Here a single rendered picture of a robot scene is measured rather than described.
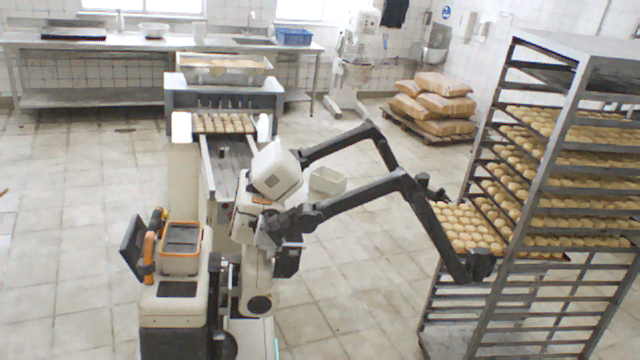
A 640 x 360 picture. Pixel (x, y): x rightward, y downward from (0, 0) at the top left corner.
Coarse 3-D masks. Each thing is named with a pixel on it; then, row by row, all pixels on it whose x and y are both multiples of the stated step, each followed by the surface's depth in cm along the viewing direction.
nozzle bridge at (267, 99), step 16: (176, 80) 278; (272, 80) 302; (176, 96) 275; (192, 96) 277; (208, 96) 280; (224, 96) 283; (240, 96) 286; (256, 96) 288; (272, 96) 291; (176, 112) 275; (192, 112) 277; (208, 112) 280; (224, 112) 283; (240, 112) 285; (256, 112) 288; (272, 112) 291; (272, 128) 304
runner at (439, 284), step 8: (440, 280) 240; (448, 280) 241; (488, 280) 245; (440, 288) 239; (448, 288) 240; (456, 288) 241; (464, 288) 242; (472, 288) 242; (480, 288) 243; (488, 288) 244; (504, 288) 245; (512, 288) 246; (520, 288) 247; (528, 288) 248
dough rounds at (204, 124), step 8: (192, 120) 298; (200, 120) 294; (208, 120) 296; (216, 120) 297; (224, 120) 300; (232, 120) 305; (240, 120) 307; (248, 120) 305; (200, 128) 283; (208, 128) 284; (216, 128) 288; (224, 128) 292; (232, 128) 290; (240, 128) 290; (248, 128) 292
